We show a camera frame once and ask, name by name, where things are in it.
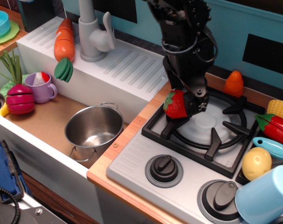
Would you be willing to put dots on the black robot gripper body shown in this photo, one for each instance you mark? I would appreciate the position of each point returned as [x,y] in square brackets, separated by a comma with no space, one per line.
[187,71]

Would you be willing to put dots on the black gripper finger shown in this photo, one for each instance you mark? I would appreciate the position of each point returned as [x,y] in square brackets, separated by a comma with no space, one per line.
[194,104]

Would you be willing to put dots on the red toy strawberry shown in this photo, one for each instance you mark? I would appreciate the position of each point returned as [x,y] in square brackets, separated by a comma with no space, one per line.
[174,105]

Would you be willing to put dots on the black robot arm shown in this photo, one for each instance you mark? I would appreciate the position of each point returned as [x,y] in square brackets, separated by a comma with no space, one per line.
[190,50]

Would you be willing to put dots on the stainless steel pot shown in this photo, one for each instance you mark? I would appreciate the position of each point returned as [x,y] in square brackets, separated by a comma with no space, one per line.
[92,130]

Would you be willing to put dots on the small orange toy carrot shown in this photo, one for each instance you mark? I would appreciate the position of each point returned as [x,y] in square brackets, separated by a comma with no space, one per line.
[234,84]

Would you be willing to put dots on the black stove burner grate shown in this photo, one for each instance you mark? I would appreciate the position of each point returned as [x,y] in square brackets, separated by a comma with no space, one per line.
[216,138]

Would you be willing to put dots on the grey toy stove top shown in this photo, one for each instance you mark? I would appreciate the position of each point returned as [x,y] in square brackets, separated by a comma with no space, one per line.
[192,167]

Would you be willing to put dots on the black left stove knob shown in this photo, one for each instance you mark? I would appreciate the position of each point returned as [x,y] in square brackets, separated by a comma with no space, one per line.
[164,171]

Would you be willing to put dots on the black stove knob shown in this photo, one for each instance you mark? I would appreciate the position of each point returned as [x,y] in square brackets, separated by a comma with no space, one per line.
[216,201]
[164,171]

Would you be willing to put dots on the red toy chili pepper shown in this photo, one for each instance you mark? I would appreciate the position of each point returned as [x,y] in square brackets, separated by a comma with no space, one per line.
[271,125]

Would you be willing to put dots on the yellow toy potato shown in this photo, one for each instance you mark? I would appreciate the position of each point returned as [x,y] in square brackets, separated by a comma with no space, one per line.
[256,162]

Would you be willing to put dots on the yellow toy corn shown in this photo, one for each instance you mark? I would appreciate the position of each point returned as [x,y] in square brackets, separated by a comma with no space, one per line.
[275,107]

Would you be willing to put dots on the grey toy faucet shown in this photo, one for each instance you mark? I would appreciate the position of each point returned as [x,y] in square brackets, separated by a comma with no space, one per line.
[94,41]

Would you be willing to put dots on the black right stove knob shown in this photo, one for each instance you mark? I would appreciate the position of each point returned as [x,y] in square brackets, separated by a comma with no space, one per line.
[216,201]

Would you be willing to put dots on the light blue plastic cup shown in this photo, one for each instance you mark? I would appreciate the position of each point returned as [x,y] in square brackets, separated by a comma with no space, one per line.
[261,200]

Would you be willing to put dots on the white toy sink unit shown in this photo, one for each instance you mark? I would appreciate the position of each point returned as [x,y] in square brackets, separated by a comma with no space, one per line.
[84,195]

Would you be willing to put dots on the purple toy mug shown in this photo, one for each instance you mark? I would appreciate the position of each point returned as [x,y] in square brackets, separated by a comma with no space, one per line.
[42,93]

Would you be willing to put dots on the red white toy in mug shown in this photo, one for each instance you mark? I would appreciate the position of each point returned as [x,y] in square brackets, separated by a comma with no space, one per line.
[40,78]

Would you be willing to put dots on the magenta toy beet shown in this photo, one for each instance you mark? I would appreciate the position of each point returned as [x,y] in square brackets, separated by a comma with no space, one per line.
[18,97]

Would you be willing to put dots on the green plastic plate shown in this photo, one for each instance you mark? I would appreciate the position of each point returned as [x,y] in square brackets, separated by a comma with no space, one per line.
[14,29]

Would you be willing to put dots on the yellow toy piece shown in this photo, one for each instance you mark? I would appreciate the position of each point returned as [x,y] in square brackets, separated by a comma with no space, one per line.
[4,110]

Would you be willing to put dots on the blue clamp device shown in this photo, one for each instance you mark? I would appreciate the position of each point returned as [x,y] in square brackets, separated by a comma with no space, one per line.
[11,178]

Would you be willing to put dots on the teal toy utensil handle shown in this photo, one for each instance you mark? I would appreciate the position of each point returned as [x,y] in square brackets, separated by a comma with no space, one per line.
[273,147]

